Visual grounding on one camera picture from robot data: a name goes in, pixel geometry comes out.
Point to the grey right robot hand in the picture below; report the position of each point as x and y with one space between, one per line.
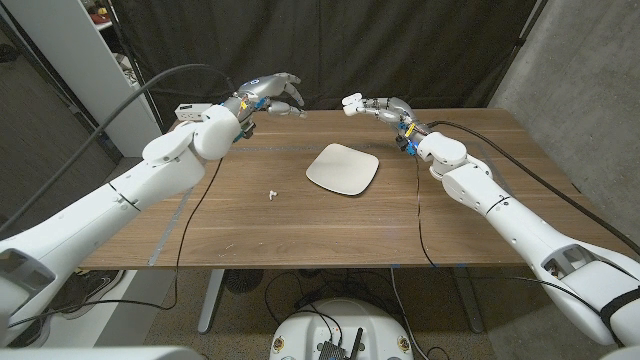
395 107

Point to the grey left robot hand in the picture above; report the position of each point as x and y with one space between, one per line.
265 87

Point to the white AirPods case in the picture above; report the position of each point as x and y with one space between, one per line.
352 105

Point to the white earbud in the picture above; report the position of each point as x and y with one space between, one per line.
272 194

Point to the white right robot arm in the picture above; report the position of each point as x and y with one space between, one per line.
515 227

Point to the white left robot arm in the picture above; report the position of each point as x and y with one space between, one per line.
100 220

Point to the white square dish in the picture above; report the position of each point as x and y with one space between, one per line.
345 170

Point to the black curtain backdrop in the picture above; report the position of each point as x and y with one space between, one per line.
320 50

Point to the white power strip box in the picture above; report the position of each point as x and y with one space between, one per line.
190 112

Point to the black curtain stand pole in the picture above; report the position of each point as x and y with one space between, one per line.
132 55
520 42

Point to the red item on shelf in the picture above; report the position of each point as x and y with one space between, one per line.
101 19

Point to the white shelf cabinet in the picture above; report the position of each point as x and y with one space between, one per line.
85 65

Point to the round black floor fan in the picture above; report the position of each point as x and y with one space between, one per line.
243 280

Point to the grey table leg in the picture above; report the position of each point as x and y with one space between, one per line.
210 305
470 310

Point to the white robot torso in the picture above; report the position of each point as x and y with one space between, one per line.
305 330

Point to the black module with antenna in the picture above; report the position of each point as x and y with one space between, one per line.
332 351

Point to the black sneaker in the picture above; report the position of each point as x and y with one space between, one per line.
95 287

